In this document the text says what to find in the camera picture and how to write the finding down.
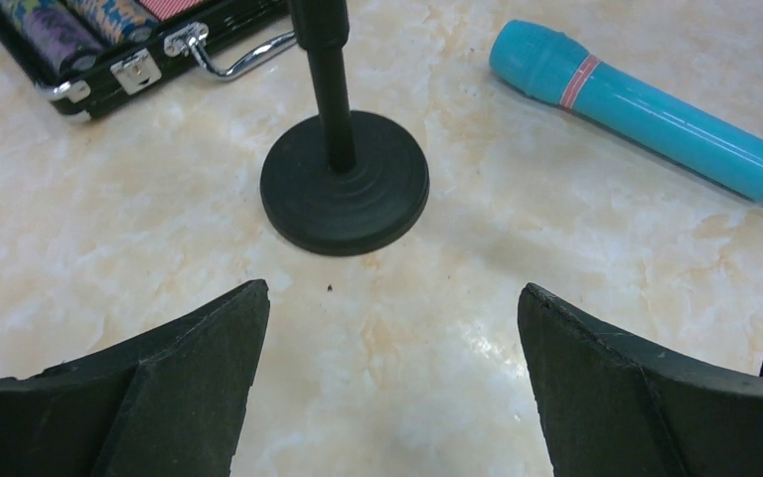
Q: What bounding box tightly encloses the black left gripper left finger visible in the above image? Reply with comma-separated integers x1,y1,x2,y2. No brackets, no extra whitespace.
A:
0,279,270,476

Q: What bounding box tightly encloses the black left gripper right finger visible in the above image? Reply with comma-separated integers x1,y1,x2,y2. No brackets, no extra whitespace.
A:
518,283,763,476

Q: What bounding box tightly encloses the round base clip mic stand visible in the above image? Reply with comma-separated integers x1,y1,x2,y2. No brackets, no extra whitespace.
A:
259,1,430,256

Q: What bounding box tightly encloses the cyan toy microphone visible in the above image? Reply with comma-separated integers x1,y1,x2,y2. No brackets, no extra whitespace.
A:
489,20,763,203

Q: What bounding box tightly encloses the black poker chip case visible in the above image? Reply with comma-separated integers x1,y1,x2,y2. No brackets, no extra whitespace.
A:
0,1,296,121

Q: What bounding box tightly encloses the purple green chip stack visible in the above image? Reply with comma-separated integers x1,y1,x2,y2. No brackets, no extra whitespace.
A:
0,0,105,75

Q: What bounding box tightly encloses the blue orange chip stack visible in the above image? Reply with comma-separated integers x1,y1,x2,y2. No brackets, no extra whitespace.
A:
66,0,159,44

